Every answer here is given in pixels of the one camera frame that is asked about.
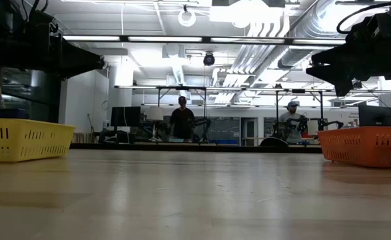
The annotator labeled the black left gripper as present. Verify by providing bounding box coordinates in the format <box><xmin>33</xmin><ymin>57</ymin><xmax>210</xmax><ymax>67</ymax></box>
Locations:
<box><xmin>15</xmin><ymin>9</ymin><xmax>105</xmax><ymax>79</ymax></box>

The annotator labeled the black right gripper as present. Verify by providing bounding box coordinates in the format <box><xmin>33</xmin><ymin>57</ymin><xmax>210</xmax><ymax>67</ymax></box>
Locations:
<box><xmin>306</xmin><ymin>13</ymin><xmax>391</xmax><ymax>97</ymax></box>

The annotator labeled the dark blue box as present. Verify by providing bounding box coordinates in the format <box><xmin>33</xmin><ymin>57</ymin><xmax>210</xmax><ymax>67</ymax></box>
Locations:
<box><xmin>0</xmin><ymin>107</ymin><xmax>29</xmax><ymax>120</ymax></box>

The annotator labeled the black computer monitor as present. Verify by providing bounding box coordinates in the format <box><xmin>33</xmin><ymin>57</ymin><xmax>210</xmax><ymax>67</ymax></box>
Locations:
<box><xmin>111</xmin><ymin>106</ymin><xmax>142</xmax><ymax>127</ymax></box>
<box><xmin>358</xmin><ymin>105</ymin><xmax>391</xmax><ymax>127</ymax></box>

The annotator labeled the person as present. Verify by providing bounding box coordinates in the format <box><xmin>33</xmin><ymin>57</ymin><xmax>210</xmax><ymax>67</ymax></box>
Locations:
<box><xmin>278</xmin><ymin>101</ymin><xmax>304</xmax><ymax>144</ymax></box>
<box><xmin>169</xmin><ymin>95</ymin><xmax>196</xmax><ymax>141</ymax></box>

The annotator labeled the orange plastic basket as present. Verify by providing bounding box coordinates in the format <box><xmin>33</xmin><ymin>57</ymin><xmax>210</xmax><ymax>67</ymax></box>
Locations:
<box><xmin>317</xmin><ymin>125</ymin><xmax>391</xmax><ymax>169</ymax></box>

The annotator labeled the overhead light bar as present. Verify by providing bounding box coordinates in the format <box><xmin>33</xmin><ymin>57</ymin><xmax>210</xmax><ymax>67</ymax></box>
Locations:
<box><xmin>61</xmin><ymin>35</ymin><xmax>348</xmax><ymax>46</ymax></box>

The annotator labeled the white lampshade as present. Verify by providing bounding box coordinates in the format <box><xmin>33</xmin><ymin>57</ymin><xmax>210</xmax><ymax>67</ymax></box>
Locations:
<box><xmin>146</xmin><ymin>106</ymin><xmax>165</xmax><ymax>122</ymax></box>

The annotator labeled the yellow plastic basket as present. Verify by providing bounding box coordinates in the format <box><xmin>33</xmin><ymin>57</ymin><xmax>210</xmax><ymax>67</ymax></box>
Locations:
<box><xmin>0</xmin><ymin>118</ymin><xmax>77</xmax><ymax>163</ymax></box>

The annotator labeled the black ceiling spotlight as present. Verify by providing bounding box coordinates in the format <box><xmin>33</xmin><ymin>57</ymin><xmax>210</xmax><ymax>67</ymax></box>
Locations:
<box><xmin>202</xmin><ymin>52</ymin><xmax>216</xmax><ymax>67</ymax></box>

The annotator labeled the black background frame rig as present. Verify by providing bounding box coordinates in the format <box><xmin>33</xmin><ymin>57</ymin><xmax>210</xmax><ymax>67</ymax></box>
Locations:
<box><xmin>156</xmin><ymin>85</ymin><xmax>208</xmax><ymax>141</ymax></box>
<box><xmin>274</xmin><ymin>88</ymin><xmax>325</xmax><ymax>134</ymax></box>

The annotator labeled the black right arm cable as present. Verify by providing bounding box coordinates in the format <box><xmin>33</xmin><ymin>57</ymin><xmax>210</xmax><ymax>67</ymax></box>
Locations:
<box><xmin>336</xmin><ymin>0</ymin><xmax>391</xmax><ymax>35</ymax></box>

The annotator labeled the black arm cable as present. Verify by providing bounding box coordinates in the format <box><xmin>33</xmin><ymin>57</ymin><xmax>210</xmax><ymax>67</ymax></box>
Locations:
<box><xmin>20</xmin><ymin>0</ymin><xmax>49</xmax><ymax>23</ymax></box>
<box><xmin>336</xmin><ymin>0</ymin><xmax>391</xmax><ymax>35</ymax></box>

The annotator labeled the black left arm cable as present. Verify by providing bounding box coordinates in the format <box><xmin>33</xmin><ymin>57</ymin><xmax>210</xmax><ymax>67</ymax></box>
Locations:
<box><xmin>20</xmin><ymin>0</ymin><xmax>49</xmax><ymax>23</ymax></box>

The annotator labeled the white ring light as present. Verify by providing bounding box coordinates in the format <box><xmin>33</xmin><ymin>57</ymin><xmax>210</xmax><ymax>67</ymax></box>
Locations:
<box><xmin>177</xmin><ymin>6</ymin><xmax>197</xmax><ymax>28</ymax></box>

